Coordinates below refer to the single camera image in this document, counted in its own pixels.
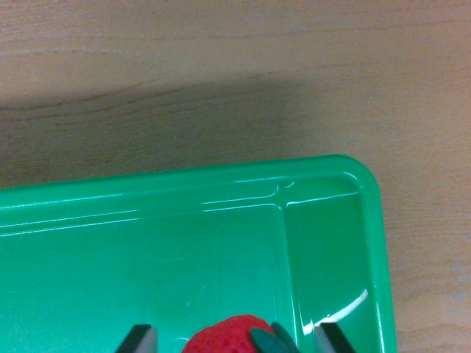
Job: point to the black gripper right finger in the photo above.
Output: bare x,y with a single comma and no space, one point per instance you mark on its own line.
333,340

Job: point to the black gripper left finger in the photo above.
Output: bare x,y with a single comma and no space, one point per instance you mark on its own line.
141,340

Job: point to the red toy strawberry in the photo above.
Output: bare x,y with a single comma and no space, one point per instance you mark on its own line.
224,336

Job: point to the green plastic bin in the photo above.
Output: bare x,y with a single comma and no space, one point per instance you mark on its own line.
129,264

